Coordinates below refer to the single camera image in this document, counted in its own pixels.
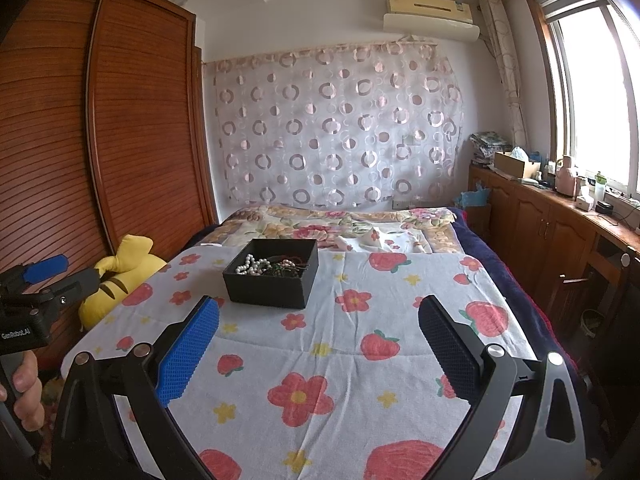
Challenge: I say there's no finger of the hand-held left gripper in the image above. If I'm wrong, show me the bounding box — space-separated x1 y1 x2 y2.
0 254 70 293
35 266 103 311

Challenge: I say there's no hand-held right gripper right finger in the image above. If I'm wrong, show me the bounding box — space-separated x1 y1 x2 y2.
417 295 586 480

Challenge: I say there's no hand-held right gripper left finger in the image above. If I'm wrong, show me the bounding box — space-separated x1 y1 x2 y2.
50 295 221 480

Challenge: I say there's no black cardboard box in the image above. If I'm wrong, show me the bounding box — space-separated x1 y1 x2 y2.
222 238 320 310

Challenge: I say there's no white pearl necklace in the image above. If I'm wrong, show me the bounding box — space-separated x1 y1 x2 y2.
234 255 271 277

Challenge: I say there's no person's left hand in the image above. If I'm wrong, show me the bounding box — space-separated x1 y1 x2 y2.
0 350 47 443

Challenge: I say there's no yellow plush toy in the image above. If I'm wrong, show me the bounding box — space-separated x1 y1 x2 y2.
79 233 168 332

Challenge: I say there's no strawberry print blanket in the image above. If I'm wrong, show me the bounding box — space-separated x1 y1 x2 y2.
60 245 543 480

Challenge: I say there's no dark blue blanket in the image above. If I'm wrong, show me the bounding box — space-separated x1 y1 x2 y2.
447 207 591 396

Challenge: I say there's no white cloth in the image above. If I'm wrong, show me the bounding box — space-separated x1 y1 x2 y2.
335 225 431 253

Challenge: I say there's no woven basket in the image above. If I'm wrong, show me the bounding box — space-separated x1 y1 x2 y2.
580 309 606 338

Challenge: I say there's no blue bag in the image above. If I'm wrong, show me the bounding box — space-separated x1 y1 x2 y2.
460 185 491 208

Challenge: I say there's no wooden cabinet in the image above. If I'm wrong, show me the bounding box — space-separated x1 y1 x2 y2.
467 165 640 361

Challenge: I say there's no wooden slatted wardrobe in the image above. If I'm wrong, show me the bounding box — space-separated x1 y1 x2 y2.
0 0 218 376

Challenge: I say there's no floral quilt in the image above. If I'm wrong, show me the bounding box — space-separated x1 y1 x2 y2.
197 203 463 256

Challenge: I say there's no cardboard tissue box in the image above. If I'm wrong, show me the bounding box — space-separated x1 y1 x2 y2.
493 146 542 179

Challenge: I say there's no pink kettle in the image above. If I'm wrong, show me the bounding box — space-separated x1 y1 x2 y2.
555 155 578 197

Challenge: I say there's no stack of folded cloths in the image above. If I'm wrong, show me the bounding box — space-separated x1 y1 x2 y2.
469 131 513 166

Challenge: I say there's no circle-print sheer curtain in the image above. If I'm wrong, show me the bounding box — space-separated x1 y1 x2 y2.
202 42 466 208

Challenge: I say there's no patterned window curtain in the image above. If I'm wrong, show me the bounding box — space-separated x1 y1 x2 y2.
479 0 528 148

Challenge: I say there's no window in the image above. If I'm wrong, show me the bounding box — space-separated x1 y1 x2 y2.
522 0 640 201

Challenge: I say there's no wall air conditioner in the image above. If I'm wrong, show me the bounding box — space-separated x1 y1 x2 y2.
382 0 481 43

